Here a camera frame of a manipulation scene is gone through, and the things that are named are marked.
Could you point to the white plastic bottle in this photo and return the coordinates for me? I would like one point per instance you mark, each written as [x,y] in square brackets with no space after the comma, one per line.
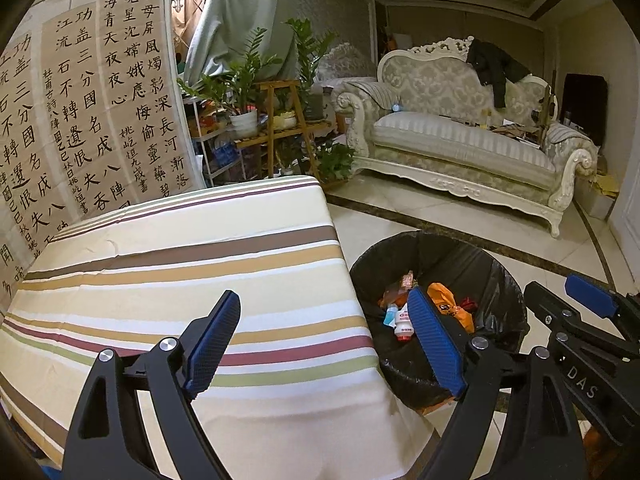
[404,324]

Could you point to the orange plastic bag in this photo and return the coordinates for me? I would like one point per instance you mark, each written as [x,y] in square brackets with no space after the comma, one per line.
[442,302]

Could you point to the patterned armchair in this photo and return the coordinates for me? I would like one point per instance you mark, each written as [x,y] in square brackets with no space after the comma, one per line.
[345,62]

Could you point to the yellow bowl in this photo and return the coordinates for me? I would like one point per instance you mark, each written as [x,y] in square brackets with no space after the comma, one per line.
[285,120]

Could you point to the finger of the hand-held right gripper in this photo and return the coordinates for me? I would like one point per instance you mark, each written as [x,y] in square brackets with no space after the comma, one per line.
[550,305]
[590,294]

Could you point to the grey-green curtain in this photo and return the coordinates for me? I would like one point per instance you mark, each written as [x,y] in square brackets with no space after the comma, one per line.
[240,15]

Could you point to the ornate white sofa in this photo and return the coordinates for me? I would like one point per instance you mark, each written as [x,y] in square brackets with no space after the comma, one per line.
[450,145]

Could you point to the small green floor plant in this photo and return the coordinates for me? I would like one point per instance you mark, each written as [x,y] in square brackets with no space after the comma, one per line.
[336,162]

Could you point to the teal and white packet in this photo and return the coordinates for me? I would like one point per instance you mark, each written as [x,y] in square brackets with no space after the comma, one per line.
[391,316]

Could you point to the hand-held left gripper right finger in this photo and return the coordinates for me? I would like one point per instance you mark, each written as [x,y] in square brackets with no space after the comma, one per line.
[437,340]

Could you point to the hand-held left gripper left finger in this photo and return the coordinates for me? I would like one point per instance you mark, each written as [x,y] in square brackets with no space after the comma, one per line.
[210,342]

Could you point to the striped tablecloth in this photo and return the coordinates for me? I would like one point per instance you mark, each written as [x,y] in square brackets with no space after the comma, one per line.
[175,285]

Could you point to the dark cabinet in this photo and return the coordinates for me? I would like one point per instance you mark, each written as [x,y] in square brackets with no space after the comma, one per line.
[585,102]

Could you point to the trash bin with black bag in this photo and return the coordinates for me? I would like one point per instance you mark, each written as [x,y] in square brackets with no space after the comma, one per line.
[480,270]

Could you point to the red wrapper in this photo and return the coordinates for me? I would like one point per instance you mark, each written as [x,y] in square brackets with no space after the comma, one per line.
[466,303]

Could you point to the pile of papers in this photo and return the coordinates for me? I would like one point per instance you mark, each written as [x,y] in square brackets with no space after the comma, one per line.
[517,132]

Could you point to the white metal shelf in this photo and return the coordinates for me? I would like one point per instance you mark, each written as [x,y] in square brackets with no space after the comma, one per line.
[210,150]

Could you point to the black jacket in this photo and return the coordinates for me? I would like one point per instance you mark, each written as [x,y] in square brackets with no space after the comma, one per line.
[495,67]

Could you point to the wooden plant stand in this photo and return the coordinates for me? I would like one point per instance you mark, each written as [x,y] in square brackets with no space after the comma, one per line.
[272,132]

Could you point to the tall leafy plant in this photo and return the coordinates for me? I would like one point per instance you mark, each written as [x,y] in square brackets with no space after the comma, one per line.
[312,65]

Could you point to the orange-red plastic bag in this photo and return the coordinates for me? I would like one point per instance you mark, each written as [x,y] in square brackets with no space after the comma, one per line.
[389,297]

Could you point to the cardboard box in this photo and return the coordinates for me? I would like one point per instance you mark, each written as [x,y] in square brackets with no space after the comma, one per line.
[597,200]

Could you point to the leafy plant in white pot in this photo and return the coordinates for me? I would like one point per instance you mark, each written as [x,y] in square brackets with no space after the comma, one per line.
[243,125]

